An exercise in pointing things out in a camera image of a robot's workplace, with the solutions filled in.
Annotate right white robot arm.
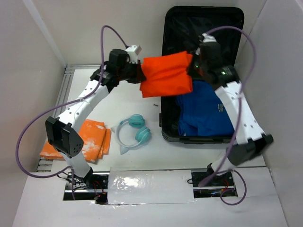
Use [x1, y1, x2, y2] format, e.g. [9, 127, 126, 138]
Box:
[192, 41, 274, 185]

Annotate teal cat-ear headphones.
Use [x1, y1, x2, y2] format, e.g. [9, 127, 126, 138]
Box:
[111, 114, 152, 155]

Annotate black hard-shell suitcase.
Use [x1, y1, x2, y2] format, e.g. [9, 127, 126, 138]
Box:
[160, 6, 244, 144]

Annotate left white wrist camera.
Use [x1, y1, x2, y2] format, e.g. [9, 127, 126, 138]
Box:
[125, 45, 142, 64]

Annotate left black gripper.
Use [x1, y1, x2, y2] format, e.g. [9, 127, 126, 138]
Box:
[118, 59, 147, 84]

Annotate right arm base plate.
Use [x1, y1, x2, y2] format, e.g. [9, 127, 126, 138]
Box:
[187, 170, 237, 198]

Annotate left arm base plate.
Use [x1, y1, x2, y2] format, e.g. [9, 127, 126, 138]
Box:
[60, 172, 109, 205]

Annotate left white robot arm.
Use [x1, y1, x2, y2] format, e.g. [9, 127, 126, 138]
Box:
[45, 45, 146, 189]

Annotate bright orange cloth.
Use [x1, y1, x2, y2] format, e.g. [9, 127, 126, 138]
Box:
[140, 51, 193, 98]

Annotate blue shirt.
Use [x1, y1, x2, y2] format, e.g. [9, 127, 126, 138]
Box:
[176, 80, 234, 137]

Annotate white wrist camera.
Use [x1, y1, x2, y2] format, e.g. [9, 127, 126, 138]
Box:
[202, 33, 217, 43]
[125, 45, 142, 64]

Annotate orange white-speckled towel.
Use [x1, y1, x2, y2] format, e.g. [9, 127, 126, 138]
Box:
[39, 119, 112, 164]

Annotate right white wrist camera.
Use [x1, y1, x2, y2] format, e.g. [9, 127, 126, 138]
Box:
[202, 33, 217, 43]

